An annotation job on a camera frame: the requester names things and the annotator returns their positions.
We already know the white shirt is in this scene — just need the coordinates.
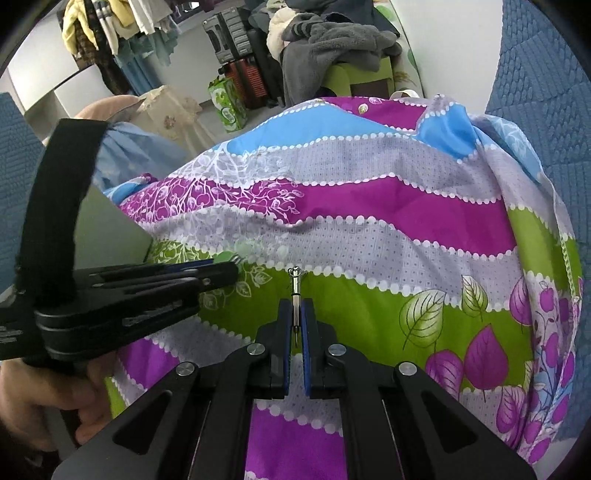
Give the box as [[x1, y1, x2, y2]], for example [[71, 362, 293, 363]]
[[128, 0, 177, 36]]

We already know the person's left hand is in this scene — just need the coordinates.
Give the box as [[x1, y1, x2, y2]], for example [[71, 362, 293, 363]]
[[0, 354, 115, 452]]

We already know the cream fleece garment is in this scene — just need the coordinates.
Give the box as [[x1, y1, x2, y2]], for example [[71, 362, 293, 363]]
[[267, 8, 315, 62]]

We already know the pale grey box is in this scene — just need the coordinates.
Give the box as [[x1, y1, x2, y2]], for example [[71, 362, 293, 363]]
[[73, 184, 154, 274]]

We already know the pink cream patchwork pillow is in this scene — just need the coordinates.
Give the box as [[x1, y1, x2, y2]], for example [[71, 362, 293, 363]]
[[80, 93, 140, 126]]

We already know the colourful striped floral blanket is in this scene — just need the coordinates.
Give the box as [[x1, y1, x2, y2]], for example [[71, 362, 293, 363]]
[[98, 93, 585, 480]]

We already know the grey hard suitcase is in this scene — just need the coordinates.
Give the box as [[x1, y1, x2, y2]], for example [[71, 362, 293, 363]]
[[202, 6, 253, 64]]

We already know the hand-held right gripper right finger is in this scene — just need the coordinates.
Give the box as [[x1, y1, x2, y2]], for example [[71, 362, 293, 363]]
[[299, 298, 539, 480]]

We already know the grey fleece garment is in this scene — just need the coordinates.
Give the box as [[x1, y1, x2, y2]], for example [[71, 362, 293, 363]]
[[281, 20, 403, 108]]

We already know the blue quilted cover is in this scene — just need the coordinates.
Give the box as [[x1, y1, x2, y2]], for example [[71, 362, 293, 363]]
[[0, 91, 48, 297], [484, 0, 591, 298]]

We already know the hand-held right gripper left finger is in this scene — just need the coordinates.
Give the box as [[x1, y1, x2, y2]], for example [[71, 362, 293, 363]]
[[51, 298, 296, 480]]

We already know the dark navy garment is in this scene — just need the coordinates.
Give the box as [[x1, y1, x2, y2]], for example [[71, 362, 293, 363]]
[[244, 0, 403, 38]]

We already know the blue dress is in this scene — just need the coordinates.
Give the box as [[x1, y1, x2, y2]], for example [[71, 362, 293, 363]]
[[112, 45, 151, 96]]

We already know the white cabinet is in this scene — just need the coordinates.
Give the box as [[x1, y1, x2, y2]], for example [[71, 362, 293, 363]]
[[6, 45, 101, 117]]

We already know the black suitcase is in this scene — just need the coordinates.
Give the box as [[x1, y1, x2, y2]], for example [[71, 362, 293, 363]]
[[246, 27, 286, 108]]

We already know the red suitcase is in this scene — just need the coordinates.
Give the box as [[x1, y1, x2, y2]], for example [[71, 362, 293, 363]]
[[218, 56, 269, 110]]

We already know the green shopping bag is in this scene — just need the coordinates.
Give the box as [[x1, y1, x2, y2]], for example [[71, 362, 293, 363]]
[[207, 75, 249, 133]]

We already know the green plastic stool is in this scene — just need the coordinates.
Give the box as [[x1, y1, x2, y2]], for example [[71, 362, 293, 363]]
[[322, 59, 396, 101]]

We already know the teal cloth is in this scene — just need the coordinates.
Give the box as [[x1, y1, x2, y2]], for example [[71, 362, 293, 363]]
[[147, 27, 182, 66]]

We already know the striped sweater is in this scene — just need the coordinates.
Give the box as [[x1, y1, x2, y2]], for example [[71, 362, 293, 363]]
[[90, 0, 122, 57]]

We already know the floral mat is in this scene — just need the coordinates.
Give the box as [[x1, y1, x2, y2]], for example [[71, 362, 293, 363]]
[[373, 0, 424, 94]]

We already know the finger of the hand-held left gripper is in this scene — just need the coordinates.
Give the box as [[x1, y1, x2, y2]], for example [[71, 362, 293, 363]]
[[88, 259, 240, 298]]

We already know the plaid garment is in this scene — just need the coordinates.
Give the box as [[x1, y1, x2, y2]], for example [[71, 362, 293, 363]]
[[75, 23, 136, 96]]

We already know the beige embroidered cloth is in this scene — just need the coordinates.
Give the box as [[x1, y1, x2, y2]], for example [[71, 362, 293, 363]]
[[137, 84, 216, 151]]

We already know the light blue cloth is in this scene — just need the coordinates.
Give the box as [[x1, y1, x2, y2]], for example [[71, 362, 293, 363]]
[[93, 120, 205, 186]]

